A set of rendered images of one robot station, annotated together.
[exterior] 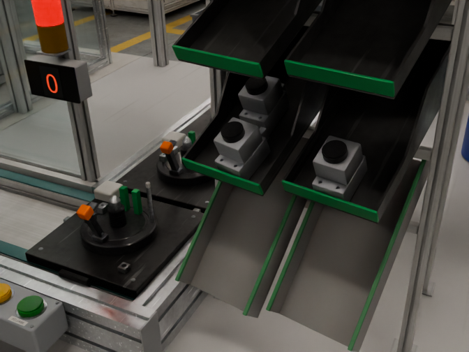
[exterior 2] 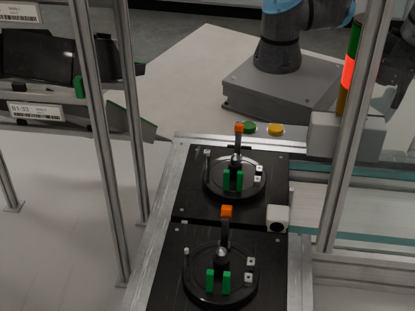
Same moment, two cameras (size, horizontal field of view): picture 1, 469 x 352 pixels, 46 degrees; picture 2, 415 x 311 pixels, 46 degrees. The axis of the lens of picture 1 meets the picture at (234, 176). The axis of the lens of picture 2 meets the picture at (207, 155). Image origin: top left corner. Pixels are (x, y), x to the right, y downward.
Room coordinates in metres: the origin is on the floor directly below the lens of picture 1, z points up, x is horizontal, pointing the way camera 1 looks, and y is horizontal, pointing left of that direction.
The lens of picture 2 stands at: (1.57, -0.10, 1.71)
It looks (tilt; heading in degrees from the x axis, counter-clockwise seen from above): 40 degrees down; 161
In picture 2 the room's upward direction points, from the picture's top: straight up
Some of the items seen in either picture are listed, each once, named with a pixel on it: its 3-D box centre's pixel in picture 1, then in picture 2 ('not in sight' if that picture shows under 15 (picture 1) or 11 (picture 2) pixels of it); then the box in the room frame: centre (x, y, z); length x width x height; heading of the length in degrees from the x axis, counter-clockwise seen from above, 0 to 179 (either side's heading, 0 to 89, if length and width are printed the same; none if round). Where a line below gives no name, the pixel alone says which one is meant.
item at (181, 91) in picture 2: not in sight; (267, 99); (0.39, 0.51, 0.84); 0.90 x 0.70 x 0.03; 39
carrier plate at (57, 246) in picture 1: (120, 236); (234, 185); (0.84, 0.22, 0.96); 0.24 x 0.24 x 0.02; 63
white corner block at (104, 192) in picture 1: (109, 195); (276, 218); (0.97, 0.26, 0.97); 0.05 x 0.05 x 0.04; 63
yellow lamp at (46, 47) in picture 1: (52, 36); (354, 97); (1.03, 0.33, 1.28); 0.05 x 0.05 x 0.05
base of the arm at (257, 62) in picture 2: not in sight; (278, 48); (0.35, 0.55, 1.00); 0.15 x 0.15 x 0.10
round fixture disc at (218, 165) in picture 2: (118, 228); (234, 178); (0.84, 0.22, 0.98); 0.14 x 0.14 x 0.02
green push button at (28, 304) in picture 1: (31, 308); (247, 128); (0.65, 0.33, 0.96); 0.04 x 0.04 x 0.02
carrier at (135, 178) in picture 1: (188, 152); (221, 262); (1.07, 0.10, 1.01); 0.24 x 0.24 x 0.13; 63
